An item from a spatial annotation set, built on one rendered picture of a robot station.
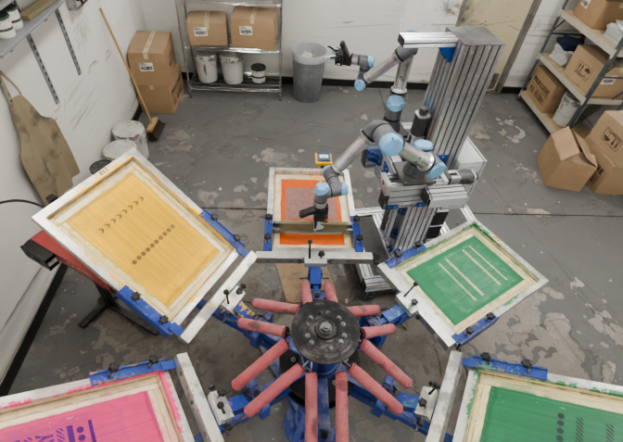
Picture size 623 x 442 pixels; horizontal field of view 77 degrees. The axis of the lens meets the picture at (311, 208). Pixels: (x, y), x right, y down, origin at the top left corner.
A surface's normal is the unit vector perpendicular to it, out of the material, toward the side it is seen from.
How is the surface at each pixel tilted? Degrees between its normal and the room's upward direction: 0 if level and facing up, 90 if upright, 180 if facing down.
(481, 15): 90
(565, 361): 0
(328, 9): 90
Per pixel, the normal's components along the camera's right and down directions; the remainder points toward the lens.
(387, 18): 0.04, 0.72
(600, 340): 0.07, -0.69
